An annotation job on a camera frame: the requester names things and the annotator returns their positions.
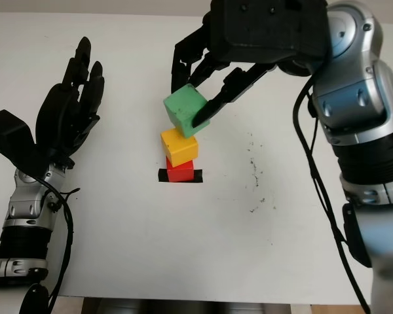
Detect dark grey robot torso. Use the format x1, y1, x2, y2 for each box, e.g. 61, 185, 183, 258
81, 296, 292, 314

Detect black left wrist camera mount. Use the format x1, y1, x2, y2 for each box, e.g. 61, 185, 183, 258
0, 110, 52, 179

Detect black tape strip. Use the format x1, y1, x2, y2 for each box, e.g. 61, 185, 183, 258
157, 168, 203, 184

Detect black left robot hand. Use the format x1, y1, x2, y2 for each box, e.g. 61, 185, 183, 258
34, 36, 105, 169

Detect red wooden block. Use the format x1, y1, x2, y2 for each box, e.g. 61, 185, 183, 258
165, 155, 195, 183

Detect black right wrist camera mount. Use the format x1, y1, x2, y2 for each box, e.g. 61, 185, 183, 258
208, 0, 330, 65

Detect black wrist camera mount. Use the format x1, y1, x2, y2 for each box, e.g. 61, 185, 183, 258
0, 110, 52, 179
208, 0, 330, 65

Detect yellow wooden block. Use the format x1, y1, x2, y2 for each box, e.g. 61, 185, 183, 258
160, 128, 199, 167

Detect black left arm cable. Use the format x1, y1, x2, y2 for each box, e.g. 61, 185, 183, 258
35, 178, 81, 314

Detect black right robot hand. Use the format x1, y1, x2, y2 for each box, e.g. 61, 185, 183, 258
170, 12, 317, 130

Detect green wooden block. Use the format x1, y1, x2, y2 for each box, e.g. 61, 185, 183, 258
162, 83, 212, 139

